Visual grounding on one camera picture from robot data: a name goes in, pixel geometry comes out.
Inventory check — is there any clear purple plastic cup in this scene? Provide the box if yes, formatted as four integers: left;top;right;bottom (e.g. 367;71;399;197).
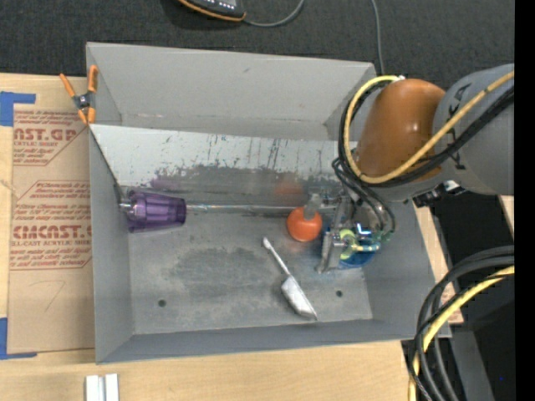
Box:
120;189;187;234

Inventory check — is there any white plastic scoop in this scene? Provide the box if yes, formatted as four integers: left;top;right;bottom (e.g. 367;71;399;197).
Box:
262;236;318;322

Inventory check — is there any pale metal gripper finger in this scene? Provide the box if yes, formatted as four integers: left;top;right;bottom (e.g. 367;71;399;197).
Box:
315;230;343;275
303;193;340;221

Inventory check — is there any grey metal bin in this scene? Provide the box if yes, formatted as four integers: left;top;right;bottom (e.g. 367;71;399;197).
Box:
85;42;453;365

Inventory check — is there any blue round plastic object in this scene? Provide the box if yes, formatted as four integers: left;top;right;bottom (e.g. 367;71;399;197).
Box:
320;223;377;272

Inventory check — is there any black cylinder on white bracket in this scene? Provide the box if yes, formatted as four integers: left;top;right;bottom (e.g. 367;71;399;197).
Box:
411;180;465;208

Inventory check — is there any orange toy fruit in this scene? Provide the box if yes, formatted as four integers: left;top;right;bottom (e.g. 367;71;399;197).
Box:
285;206;324;243

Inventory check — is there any brown cardboard board, red print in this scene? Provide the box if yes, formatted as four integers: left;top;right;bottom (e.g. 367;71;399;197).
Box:
0;73;98;357

